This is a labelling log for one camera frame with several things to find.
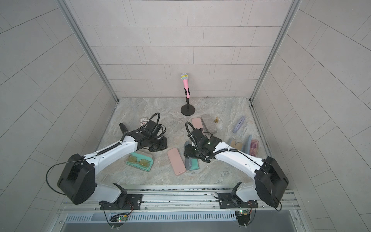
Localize pink toy microphone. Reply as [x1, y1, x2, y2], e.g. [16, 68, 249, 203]
[181, 73, 190, 99]

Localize aluminium mounting rail frame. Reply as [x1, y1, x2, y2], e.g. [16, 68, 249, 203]
[51, 185, 308, 232]

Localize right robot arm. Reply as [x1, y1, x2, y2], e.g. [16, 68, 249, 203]
[184, 121, 289, 209]

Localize left circuit board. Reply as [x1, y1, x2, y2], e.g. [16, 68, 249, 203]
[110, 214, 130, 223]

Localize circuit board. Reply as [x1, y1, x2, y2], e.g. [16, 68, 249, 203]
[110, 214, 130, 223]
[235, 210, 251, 227]

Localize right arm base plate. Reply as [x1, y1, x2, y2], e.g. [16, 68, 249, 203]
[213, 192, 259, 209]

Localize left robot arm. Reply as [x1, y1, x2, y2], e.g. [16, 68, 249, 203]
[55, 118, 167, 210]

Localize clear case pink glasses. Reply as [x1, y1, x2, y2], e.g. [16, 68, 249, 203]
[243, 135, 259, 157]

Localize pink grey case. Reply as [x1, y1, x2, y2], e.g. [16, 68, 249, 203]
[191, 118, 203, 131]

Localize brown black glasses case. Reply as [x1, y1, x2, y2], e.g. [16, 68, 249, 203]
[119, 123, 128, 135]

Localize grey purple glasses case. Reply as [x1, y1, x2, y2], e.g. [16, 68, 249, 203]
[232, 116, 245, 133]

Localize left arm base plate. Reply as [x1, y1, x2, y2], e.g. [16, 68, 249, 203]
[99, 194, 143, 210]

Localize playing card box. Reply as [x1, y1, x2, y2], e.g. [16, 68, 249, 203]
[140, 117, 148, 127]

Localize right circuit board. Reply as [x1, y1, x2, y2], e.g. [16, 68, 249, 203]
[235, 210, 251, 227]

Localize mint case yellow glasses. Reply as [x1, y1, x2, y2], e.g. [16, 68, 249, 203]
[126, 152, 154, 172]

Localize blue case beige lining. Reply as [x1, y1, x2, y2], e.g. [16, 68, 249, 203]
[229, 138, 243, 151]

